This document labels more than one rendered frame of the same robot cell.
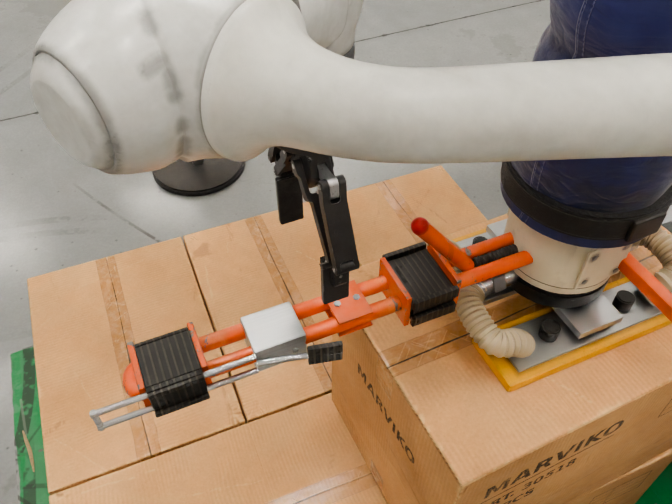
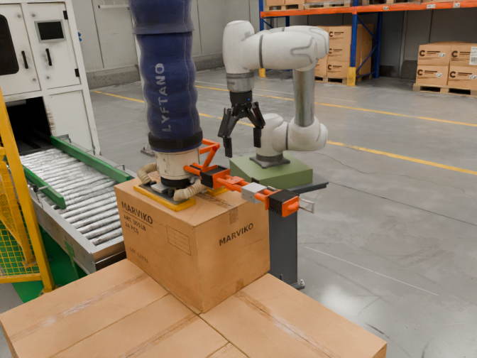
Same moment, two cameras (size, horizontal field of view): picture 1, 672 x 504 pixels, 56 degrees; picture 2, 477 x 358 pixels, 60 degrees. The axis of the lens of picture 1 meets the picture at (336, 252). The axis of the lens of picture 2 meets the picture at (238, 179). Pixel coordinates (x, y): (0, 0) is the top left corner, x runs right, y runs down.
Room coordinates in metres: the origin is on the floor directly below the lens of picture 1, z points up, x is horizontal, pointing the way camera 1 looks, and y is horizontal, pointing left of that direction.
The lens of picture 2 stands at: (0.93, 1.32, 1.66)
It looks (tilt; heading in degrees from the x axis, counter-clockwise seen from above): 22 degrees down; 253
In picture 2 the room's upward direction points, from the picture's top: 4 degrees counter-clockwise
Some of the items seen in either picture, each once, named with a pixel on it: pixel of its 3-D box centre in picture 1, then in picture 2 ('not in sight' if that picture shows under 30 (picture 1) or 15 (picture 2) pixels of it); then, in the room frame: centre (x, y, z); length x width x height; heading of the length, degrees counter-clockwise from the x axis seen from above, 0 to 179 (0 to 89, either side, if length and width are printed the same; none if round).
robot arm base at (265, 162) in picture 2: not in sight; (267, 155); (0.09, -0.78, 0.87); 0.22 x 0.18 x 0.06; 97
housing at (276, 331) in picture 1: (273, 336); (254, 192); (0.49, 0.08, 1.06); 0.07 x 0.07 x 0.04; 24
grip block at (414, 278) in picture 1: (418, 283); (215, 176); (0.57, -0.12, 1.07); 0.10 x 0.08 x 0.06; 24
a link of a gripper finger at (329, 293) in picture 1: (335, 277); (257, 138); (0.44, 0.00, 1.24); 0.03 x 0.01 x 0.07; 113
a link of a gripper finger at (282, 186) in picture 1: (289, 198); (228, 147); (0.56, 0.06, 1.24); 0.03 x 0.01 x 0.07; 113
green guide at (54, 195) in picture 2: not in sight; (20, 173); (1.63, -2.00, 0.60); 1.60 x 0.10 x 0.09; 113
